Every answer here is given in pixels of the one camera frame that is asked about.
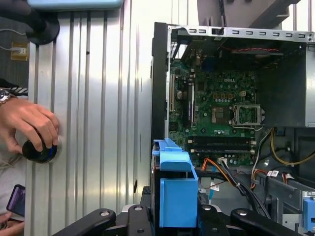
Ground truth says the green motherboard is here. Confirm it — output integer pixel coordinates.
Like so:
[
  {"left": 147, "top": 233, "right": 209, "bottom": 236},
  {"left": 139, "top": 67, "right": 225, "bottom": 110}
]
[{"left": 168, "top": 59, "right": 258, "bottom": 168}]

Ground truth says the grey metal disk bay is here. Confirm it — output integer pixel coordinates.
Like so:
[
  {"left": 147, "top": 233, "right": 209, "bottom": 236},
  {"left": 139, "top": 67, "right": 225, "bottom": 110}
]
[{"left": 258, "top": 169, "right": 315, "bottom": 236}]

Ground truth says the brass floor socket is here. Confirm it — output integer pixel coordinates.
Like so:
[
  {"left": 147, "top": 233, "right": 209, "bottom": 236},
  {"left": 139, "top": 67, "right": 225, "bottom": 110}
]
[{"left": 10, "top": 42, "right": 30, "bottom": 61}]

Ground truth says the metal socket cover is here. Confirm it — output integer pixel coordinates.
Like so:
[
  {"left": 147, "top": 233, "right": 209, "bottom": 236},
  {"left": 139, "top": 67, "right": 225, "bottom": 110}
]
[{"left": 231, "top": 104, "right": 265, "bottom": 126}]

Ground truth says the black round base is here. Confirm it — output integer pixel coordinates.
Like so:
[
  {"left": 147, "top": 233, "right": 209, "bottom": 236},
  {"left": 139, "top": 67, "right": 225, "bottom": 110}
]
[{"left": 26, "top": 16, "right": 61, "bottom": 46}]

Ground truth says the locking lever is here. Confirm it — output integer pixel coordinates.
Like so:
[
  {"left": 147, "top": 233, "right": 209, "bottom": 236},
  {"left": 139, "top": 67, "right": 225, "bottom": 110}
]
[{"left": 231, "top": 122, "right": 266, "bottom": 130}]

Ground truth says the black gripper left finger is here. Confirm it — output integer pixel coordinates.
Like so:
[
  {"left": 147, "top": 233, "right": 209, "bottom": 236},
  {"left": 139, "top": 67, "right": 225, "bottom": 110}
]
[{"left": 53, "top": 205, "right": 155, "bottom": 236}]

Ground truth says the white expansion slot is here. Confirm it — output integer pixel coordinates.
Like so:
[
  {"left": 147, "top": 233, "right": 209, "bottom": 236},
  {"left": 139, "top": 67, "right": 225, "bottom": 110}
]
[{"left": 169, "top": 73, "right": 176, "bottom": 112}]

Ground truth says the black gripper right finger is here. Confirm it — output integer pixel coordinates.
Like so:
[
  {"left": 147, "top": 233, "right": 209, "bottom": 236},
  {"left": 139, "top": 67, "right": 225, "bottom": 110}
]
[{"left": 198, "top": 204, "right": 303, "bottom": 236}]

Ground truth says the hard disk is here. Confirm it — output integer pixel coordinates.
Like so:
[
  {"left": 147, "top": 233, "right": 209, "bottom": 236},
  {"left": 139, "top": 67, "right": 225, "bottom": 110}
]
[{"left": 151, "top": 137, "right": 200, "bottom": 229}]

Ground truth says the blue port connector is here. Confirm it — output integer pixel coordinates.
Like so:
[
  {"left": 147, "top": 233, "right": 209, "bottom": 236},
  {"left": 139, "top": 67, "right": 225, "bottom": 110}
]
[{"left": 202, "top": 54, "right": 219, "bottom": 72}]

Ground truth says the CPU socket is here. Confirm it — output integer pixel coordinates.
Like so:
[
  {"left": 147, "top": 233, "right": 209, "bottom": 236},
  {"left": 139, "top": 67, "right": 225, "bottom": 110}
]
[{"left": 211, "top": 106, "right": 231, "bottom": 124}]

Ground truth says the black RAM slot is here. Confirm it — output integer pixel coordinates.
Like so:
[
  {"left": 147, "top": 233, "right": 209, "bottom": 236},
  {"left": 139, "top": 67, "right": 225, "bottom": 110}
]
[
  {"left": 188, "top": 136, "right": 256, "bottom": 146},
  {"left": 190, "top": 147, "right": 255, "bottom": 155}
]

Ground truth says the yellow wire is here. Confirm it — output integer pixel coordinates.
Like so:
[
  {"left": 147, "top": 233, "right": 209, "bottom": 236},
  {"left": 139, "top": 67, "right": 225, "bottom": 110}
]
[{"left": 269, "top": 127, "right": 315, "bottom": 166}]

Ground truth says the person's left hand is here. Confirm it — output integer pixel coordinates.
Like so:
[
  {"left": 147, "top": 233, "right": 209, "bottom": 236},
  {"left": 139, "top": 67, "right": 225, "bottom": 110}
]
[{"left": 0, "top": 98, "right": 60, "bottom": 155}]

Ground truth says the silver wrist watch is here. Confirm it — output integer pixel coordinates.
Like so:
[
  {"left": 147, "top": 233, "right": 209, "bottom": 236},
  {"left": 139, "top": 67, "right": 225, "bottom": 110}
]
[{"left": 0, "top": 88, "right": 17, "bottom": 107}]

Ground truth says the black open PC case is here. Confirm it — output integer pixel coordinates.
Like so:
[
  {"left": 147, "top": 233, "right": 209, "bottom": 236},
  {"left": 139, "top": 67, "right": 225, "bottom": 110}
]
[{"left": 150, "top": 21, "right": 315, "bottom": 236}]

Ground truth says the orange wire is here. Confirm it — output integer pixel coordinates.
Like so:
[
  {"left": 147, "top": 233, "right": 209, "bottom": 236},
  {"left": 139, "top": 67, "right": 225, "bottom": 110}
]
[{"left": 201, "top": 157, "right": 234, "bottom": 187}]

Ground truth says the white and grey wire bundle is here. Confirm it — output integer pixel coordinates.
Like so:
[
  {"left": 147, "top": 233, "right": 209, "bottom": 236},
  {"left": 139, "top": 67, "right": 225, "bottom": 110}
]
[{"left": 250, "top": 127, "right": 274, "bottom": 188}]

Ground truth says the dark smartphone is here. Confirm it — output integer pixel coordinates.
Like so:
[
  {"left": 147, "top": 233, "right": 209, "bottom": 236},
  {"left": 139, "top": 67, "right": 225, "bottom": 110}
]
[{"left": 6, "top": 184, "right": 26, "bottom": 218}]

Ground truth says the black wire bundle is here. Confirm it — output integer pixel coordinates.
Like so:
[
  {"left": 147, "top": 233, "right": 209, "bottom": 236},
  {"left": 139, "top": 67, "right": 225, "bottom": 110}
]
[{"left": 196, "top": 161, "right": 271, "bottom": 219}]

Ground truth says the blue disk carrier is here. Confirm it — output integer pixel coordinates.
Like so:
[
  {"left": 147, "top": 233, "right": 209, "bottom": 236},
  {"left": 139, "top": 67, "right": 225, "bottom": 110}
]
[{"left": 302, "top": 196, "right": 315, "bottom": 233}]

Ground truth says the light blue wire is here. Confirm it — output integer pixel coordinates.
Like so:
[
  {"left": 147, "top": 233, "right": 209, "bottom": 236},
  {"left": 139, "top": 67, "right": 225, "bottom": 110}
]
[{"left": 208, "top": 165, "right": 217, "bottom": 200}]

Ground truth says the person's trunk grey shirt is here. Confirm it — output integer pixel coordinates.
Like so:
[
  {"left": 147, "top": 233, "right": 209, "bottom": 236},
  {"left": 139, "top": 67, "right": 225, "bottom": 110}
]
[{"left": 0, "top": 145, "right": 28, "bottom": 217}]

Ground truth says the round black tool blue ring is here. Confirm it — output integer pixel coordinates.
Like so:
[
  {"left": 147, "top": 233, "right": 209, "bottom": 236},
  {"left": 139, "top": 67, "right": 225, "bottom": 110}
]
[{"left": 22, "top": 132, "right": 60, "bottom": 163}]

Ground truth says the person's right hand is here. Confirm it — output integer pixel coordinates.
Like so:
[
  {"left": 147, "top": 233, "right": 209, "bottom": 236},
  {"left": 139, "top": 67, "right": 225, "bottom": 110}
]
[{"left": 0, "top": 212, "right": 25, "bottom": 236}]

